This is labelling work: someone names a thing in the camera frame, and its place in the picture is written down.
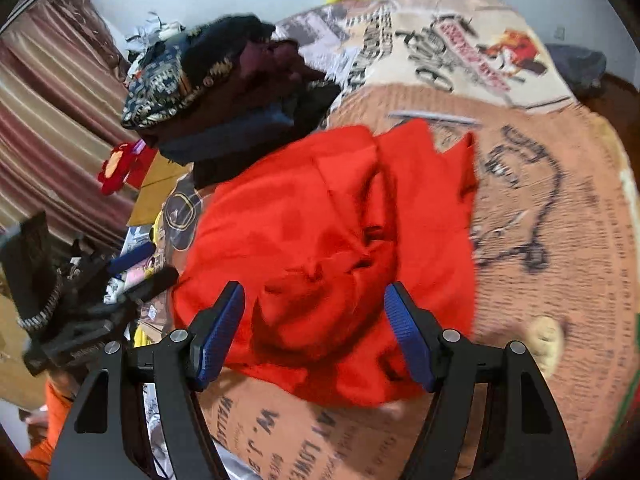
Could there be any red plush toy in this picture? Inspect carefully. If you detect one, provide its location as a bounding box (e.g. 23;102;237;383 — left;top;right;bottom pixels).
97;140;151;196

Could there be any mustard yellow cloth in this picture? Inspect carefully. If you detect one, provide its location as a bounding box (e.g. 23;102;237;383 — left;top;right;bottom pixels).
127;152;193;228

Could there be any dark shirt with round print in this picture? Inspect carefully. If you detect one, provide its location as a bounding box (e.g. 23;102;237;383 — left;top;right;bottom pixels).
160;177;207;253

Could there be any pile of dark clothes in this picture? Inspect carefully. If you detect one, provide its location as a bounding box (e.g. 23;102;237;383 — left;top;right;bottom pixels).
150;15;346;188

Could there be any white printed cloth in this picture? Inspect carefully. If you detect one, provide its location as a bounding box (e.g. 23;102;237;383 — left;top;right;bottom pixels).
125;10;187;56

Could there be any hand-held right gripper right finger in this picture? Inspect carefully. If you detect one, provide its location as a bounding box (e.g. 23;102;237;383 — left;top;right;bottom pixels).
384;281;576;480

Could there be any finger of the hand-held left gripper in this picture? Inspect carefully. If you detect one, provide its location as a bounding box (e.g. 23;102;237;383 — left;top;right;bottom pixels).
122;266;180;302
106;244;154;275

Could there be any brown cardboard box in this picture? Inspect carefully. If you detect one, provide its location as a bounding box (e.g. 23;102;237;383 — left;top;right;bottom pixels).
0;260;51;411

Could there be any blue patterned knit sweater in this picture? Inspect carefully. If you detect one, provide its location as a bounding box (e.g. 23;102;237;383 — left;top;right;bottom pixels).
120;35;236;131

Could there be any red fleece jacket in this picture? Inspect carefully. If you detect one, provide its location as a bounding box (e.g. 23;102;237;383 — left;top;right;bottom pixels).
170;119;481;408

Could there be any printed blanket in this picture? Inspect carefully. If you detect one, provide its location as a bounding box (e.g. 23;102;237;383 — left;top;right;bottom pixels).
200;0;640;480

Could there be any striped curtain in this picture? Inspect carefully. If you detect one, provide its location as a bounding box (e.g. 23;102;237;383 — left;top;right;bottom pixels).
0;0;136;251

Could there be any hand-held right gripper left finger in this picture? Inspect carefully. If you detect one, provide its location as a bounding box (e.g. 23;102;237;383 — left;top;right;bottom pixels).
47;281;246;480

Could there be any grey bag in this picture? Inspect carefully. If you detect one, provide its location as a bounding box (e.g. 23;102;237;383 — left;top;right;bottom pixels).
542;42;608;100

